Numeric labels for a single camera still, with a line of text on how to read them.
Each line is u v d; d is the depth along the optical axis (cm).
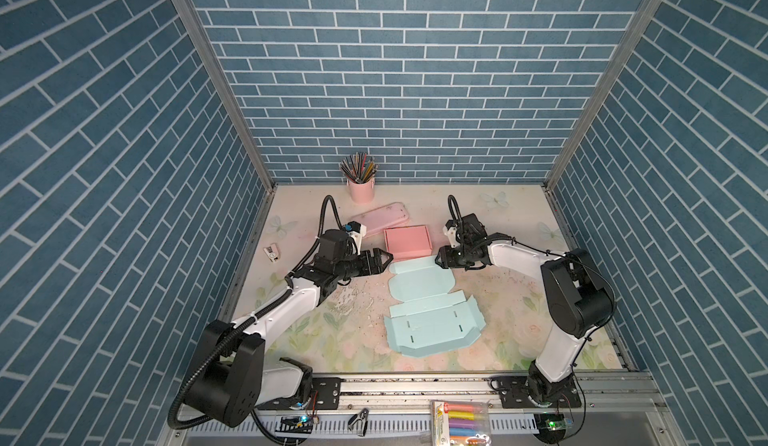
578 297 49
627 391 77
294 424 72
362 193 109
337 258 68
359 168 111
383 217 108
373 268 74
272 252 99
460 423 69
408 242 100
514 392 74
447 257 86
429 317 87
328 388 75
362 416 70
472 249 71
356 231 78
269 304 50
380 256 76
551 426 70
